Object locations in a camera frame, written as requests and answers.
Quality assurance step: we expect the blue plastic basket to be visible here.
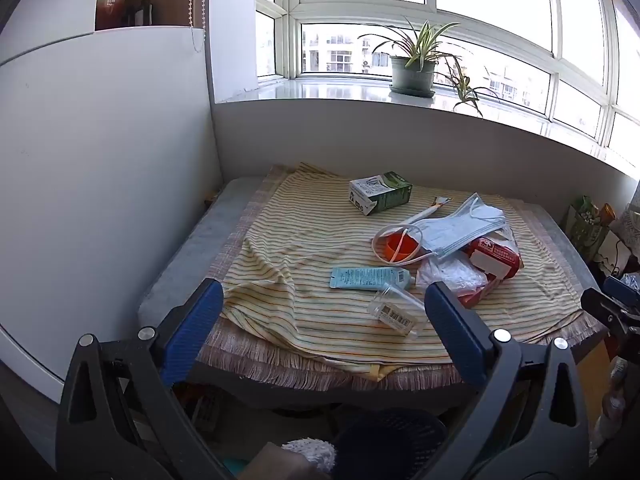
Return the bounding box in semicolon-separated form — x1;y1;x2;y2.
345;407;448;480

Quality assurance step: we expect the blue face mask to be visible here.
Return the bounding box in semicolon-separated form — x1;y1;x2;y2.
417;192;507;261

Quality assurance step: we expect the white patterned bag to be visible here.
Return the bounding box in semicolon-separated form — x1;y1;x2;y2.
597;205;640;281

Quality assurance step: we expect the clear plastic bag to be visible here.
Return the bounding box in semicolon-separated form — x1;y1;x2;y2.
415;250;501;306

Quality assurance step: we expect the yellow striped cloth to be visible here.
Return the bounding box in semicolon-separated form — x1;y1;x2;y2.
220;162;586;366

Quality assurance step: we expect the grey table cover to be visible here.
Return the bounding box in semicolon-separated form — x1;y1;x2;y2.
137;177;601;411

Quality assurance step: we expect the white wrapped straw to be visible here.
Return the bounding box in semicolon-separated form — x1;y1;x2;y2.
400;195;453;226

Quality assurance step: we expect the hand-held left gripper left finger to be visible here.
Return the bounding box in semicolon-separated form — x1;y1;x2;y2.
56;278;236;480

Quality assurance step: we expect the orange plastic cup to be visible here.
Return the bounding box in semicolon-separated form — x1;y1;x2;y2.
384;232;420;261

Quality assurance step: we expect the clear plastic barcode box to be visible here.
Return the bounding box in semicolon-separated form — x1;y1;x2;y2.
369;282;426;338

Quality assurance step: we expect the potted spider plant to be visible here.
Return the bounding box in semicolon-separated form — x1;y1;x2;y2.
357;15;501;118

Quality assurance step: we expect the light blue tube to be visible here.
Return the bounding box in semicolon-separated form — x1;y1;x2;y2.
330;266;413;291

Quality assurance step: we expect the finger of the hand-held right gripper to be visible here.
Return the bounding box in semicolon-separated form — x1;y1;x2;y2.
602;275;640;306
580;287;640;342

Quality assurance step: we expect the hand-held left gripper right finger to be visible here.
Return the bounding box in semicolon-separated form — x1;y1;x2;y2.
424;281;591;480

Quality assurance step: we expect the fringed woven table mat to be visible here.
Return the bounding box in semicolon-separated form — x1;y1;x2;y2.
195;162;606;393

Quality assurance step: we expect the red and white box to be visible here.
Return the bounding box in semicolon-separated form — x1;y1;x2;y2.
465;236;522;281

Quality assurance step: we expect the green and white carton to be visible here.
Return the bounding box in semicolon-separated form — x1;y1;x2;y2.
348;171;414;216

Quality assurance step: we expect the white cabinet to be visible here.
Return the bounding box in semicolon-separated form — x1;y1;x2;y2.
0;0;223;403

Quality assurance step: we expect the green gift bag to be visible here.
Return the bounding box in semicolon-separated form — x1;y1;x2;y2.
567;195;611;261

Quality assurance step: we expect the red snack packet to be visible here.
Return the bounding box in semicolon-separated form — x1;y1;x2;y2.
457;280;498;309

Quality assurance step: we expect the white fluffy mop head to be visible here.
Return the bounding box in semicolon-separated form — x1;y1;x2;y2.
281;437;337;476

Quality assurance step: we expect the white bead cord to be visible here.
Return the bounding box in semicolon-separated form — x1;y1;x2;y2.
187;0;207;53

